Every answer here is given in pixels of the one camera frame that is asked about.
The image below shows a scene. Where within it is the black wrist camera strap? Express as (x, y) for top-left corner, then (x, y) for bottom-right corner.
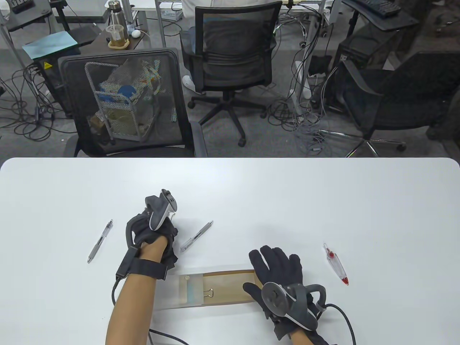
(116, 246), (169, 281)

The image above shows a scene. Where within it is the tangle of grey cables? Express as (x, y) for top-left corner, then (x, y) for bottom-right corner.
(268, 65), (340, 151)

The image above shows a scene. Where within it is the white power strip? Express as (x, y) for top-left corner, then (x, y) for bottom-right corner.
(287, 60), (312, 99)

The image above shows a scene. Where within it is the person's right forearm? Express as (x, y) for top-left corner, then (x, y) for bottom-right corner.
(289, 331), (314, 345)

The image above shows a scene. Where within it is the dark brown side table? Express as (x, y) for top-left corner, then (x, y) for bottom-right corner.
(81, 10), (148, 51)

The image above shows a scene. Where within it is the black equipment stand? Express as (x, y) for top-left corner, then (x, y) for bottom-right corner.
(6, 0), (52, 32)

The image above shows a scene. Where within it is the green binder clip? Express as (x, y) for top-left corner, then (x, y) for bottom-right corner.
(185, 280), (215, 304)

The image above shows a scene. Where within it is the tangle of black cables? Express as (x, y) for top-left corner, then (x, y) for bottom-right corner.
(0, 63), (78, 141)

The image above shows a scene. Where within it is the black swivel office chair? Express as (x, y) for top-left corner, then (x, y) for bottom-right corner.
(179, 1), (284, 148)

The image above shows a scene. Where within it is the person's left hand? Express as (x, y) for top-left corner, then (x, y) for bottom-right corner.
(126, 212), (179, 270)

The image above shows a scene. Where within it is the black cable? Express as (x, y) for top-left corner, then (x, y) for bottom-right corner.
(111, 279), (189, 345)
(323, 304), (356, 345)

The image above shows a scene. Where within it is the teal folder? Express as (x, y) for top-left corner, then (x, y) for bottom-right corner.
(22, 31), (78, 60)

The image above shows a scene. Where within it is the black mesh chair chrome base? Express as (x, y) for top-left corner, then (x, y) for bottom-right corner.
(320, 50), (460, 158)

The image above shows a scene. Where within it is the clear red-tipped pen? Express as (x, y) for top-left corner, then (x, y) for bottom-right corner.
(323, 243), (350, 286)

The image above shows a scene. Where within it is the clear plastic cup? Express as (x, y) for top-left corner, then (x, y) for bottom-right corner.
(106, 24), (128, 47)

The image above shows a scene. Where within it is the clear grey pen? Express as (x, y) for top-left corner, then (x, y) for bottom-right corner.
(87, 220), (114, 264)

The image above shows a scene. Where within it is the black keyboard stand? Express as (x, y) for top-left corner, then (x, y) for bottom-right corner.
(341, 0), (420, 31)

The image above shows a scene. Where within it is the steel water bottle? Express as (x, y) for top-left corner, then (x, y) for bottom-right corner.
(108, 1), (126, 36)

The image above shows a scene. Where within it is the grey tracking controller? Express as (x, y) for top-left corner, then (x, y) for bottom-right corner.
(262, 282), (327, 332)
(126, 189), (179, 249)

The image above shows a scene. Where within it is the black cabinet yellow label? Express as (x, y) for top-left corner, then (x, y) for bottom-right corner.
(34, 54), (81, 119)

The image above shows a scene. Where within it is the black mesh chair square back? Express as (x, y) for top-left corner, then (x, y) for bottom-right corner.
(58, 48), (208, 158)

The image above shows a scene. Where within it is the black keyboard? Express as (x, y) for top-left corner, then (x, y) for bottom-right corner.
(350, 0), (401, 18)

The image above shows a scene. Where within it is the silver pen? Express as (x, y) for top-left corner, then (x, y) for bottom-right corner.
(180, 221), (214, 253)

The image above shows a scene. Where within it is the black computer tower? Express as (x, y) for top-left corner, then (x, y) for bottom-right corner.
(336, 36), (396, 112)

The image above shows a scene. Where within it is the person's right hand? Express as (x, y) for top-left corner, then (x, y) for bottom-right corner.
(243, 245), (319, 340)

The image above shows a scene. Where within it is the kraft translucent pull-out pencil case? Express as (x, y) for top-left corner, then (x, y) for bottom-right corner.
(155, 270), (261, 309)

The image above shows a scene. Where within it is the white wire cart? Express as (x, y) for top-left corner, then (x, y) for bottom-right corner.
(85, 60), (163, 142)

